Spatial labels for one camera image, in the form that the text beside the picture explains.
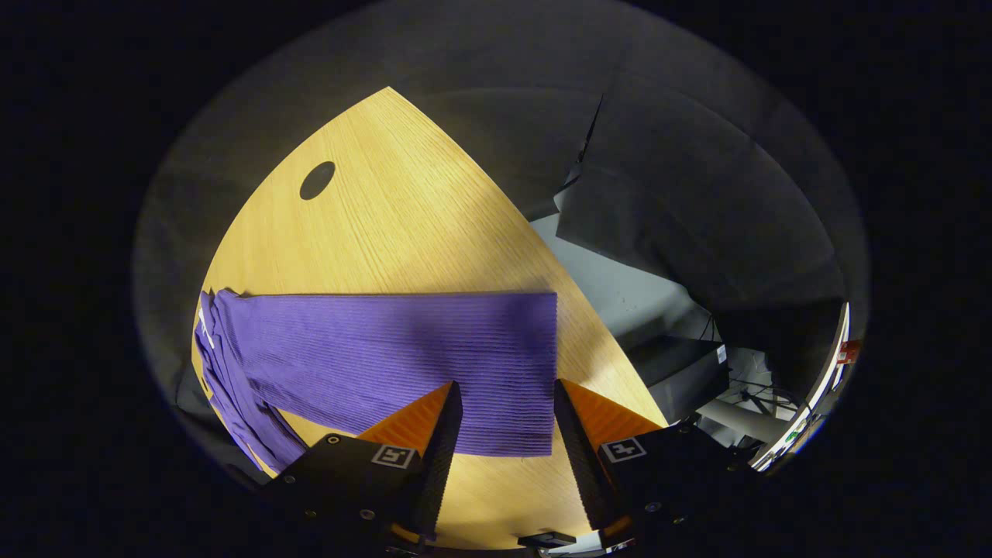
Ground black box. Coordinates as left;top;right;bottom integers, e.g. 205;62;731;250
628;335;731;423

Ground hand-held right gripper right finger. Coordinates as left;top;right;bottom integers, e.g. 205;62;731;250
553;378;756;536

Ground purple ribbed shirt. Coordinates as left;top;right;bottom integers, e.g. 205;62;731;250
192;288;559;474

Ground white board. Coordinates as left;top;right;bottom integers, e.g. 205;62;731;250
750;301;853;474

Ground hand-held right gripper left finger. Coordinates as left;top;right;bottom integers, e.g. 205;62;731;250
260;380;464;543

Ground black cables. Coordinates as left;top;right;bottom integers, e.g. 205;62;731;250
728;378;811;413

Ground grey pipe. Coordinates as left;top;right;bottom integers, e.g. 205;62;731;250
697;399;791;444

